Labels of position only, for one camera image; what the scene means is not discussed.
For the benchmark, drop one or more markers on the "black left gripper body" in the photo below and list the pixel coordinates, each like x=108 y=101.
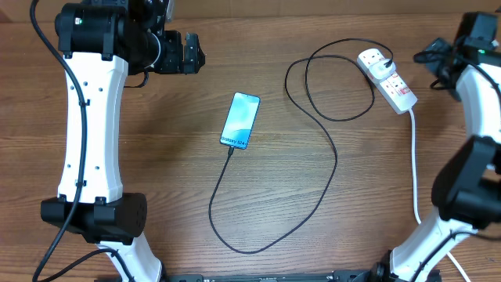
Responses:
x=171 y=59

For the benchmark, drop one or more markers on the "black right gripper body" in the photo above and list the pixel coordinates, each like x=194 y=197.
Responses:
x=433 y=56

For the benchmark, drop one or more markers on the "blue Galaxy smartphone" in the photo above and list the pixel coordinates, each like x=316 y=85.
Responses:
x=240 y=120

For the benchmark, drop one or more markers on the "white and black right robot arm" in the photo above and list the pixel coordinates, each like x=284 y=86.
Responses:
x=464 y=201

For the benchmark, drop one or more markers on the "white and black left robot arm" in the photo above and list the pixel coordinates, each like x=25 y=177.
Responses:
x=100 y=44

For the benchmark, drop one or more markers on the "white charger plug adapter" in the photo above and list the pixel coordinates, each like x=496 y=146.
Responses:
x=382 y=70

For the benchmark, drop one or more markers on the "white power strip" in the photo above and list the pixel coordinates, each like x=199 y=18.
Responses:
x=394 y=89

